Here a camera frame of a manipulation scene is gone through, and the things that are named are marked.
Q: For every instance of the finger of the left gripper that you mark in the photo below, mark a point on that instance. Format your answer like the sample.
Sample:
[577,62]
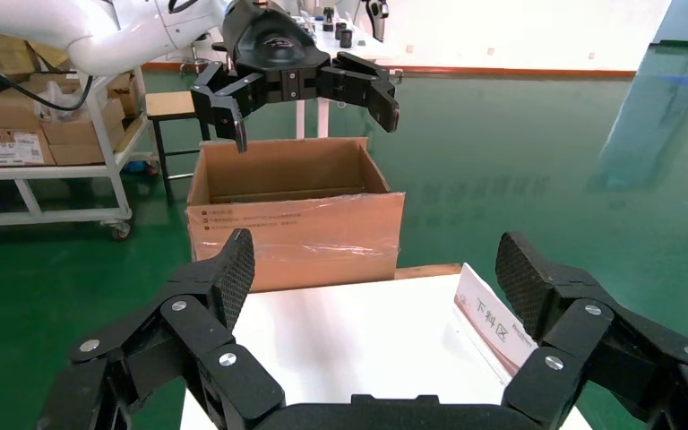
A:
[225,101]
[362,86]

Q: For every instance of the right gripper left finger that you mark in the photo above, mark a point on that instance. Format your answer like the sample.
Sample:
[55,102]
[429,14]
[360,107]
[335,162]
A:
[201,338]

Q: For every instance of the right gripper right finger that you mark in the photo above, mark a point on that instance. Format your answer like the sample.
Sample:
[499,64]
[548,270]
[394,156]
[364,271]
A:
[605,350]

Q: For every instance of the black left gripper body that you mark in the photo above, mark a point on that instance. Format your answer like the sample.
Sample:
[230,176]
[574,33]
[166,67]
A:
[273,47]

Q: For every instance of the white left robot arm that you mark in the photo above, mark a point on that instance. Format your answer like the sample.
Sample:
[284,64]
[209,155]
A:
[83,30]

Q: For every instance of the large open cardboard box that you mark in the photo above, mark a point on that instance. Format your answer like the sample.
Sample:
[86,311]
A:
[296,237]

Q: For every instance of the plain brown cardboard box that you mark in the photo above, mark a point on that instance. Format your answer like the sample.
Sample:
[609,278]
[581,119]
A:
[6,110]
[83,132]
[86,154]

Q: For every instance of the cardboard box with white labels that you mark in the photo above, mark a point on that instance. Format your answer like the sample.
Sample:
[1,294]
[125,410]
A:
[11,148]

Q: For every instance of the white table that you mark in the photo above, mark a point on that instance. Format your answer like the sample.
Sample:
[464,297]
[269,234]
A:
[332,44]

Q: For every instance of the wooden stool with black legs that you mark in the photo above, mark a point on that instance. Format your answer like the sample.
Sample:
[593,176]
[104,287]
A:
[169,104]

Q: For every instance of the acrylic sign with Chinese text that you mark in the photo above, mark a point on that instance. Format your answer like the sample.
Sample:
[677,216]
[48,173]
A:
[492,320]

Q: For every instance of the white plastic bag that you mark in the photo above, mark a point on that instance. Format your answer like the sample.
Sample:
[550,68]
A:
[62,98]

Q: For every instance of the white pipe frame cart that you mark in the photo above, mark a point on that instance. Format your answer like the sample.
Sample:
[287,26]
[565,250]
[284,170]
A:
[53,172]

